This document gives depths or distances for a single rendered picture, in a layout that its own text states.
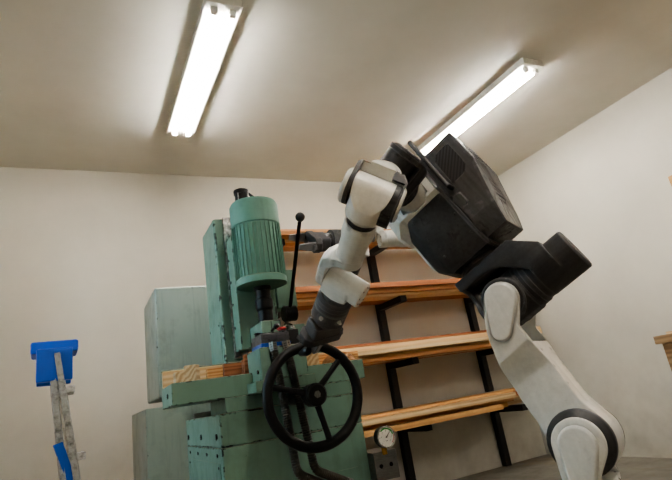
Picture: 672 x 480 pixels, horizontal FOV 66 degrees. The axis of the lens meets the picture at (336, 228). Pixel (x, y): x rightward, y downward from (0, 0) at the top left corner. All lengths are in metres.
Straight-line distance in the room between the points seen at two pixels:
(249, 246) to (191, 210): 2.58
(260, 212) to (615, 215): 3.50
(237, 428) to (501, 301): 0.81
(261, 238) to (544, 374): 0.98
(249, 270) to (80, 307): 2.40
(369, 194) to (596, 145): 3.99
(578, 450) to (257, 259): 1.08
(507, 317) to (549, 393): 0.19
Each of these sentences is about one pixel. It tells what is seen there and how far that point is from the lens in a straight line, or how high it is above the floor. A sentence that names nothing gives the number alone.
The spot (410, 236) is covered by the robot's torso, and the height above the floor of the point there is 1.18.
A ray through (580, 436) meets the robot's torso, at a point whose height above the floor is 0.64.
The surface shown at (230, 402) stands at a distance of 1.58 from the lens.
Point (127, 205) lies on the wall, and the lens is 4.29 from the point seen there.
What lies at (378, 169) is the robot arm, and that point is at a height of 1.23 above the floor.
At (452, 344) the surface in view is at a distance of 4.36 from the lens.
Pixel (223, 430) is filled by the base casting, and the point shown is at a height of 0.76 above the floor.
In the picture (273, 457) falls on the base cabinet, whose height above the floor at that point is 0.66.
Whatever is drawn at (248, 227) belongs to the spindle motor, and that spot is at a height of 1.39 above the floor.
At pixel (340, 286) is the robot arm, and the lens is 1.21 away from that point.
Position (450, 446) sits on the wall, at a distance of 4.91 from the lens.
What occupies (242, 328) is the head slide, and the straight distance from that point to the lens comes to 1.88.
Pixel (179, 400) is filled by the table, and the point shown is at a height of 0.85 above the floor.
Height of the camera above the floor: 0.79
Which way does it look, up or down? 18 degrees up
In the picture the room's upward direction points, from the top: 9 degrees counter-clockwise
